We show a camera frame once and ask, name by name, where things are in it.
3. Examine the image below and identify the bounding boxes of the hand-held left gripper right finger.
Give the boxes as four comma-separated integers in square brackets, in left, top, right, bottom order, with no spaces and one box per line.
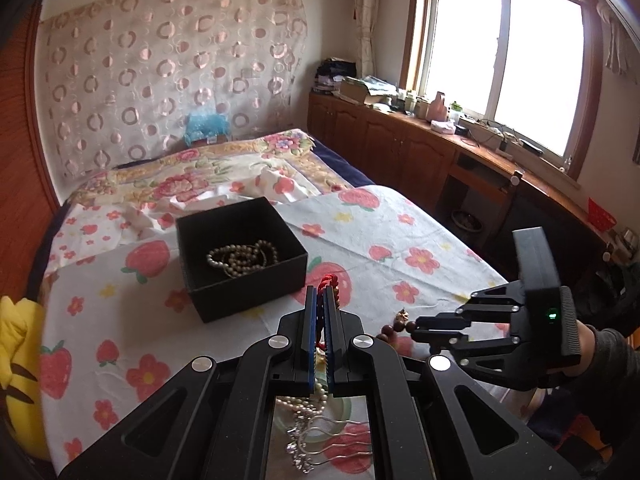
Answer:
[322,286,583,480]

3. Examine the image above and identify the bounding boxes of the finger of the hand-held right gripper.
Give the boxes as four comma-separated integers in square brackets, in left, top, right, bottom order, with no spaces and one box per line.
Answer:
[425,334,526,391]
[414,280,526,347]

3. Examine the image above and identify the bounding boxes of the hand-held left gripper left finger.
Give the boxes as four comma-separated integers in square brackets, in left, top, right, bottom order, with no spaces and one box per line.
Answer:
[57,285,321,480]

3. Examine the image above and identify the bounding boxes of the red cord bracelet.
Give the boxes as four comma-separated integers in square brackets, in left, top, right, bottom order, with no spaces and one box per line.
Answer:
[312,274,347,357]

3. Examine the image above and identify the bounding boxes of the brown wooden bead bracelet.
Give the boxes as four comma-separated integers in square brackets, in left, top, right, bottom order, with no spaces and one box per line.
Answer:
[375,310,420,356]

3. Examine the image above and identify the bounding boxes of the black jewelry box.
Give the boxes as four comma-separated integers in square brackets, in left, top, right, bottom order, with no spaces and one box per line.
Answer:
[175,196,308,324]

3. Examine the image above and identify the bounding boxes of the person's right forearm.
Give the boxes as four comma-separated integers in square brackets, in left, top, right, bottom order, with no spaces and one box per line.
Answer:
[590,327,640,378]

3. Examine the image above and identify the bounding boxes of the person's right hand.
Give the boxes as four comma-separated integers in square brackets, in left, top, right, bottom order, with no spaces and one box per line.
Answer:
[575,322,602,377]

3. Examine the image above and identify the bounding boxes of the pale green bangle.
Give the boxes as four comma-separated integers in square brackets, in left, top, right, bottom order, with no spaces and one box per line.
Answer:
[312,394,372,443]

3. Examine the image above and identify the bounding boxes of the strawberry print bed sheet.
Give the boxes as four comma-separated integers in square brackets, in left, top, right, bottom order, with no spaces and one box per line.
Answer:
[40,184,511,480]

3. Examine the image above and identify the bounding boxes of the silver hair pins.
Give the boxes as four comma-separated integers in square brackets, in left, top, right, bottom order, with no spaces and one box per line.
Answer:
[285,414,373,467]

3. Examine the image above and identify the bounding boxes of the dark blue mattress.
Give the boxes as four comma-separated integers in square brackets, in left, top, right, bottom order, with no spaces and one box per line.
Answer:
[312,135,377,190]

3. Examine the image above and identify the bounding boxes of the floral quilt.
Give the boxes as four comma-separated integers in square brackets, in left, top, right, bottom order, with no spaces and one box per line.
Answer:
[75,129,351,211]

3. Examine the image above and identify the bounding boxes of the wooden cabinet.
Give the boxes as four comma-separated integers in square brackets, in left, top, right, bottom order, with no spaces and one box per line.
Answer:
[307,89,618,261]

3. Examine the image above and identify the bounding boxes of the pink bottle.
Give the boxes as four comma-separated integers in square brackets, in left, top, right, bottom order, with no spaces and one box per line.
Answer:
[429,91,451,122]

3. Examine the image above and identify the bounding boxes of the blue plastic bag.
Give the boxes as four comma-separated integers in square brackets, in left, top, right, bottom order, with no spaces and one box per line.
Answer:
[182,111,232,147]

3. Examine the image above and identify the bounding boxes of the open cardboard box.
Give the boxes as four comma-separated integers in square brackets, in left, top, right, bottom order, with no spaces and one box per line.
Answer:
[339,75,399,107]

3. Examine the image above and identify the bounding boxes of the pile of folded clothes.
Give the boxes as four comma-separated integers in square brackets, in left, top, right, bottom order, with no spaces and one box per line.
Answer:
[314,57,359,94]

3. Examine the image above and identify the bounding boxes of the short ruffled window curtain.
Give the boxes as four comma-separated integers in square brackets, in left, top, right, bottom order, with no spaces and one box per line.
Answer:
[595,1,640,77]

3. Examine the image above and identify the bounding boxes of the yellow plush toy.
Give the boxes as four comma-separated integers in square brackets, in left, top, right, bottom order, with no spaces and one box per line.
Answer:
[0,294,52,461]

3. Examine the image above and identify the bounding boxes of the cream window curtain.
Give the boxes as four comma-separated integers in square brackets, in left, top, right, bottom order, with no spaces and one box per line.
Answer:
[349,0,387,82]

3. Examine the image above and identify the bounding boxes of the wooden wardrobe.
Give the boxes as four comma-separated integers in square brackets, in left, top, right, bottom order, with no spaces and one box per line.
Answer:
[0,0,63,303]

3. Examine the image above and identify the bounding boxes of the white pearl necklace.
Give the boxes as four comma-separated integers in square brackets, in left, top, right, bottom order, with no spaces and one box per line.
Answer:
[275,380,332,476]

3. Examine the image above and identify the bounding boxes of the grey bead necklace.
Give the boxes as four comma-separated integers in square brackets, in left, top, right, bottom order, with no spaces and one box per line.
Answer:
[206,240,280,279]

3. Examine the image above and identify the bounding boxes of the wooden frame window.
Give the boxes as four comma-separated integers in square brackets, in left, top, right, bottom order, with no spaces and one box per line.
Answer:
[399,0,603,182]

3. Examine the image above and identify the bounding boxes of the circle pattern wall curtain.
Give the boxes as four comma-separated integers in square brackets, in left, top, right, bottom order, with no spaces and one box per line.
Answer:
[40,0,309,182]

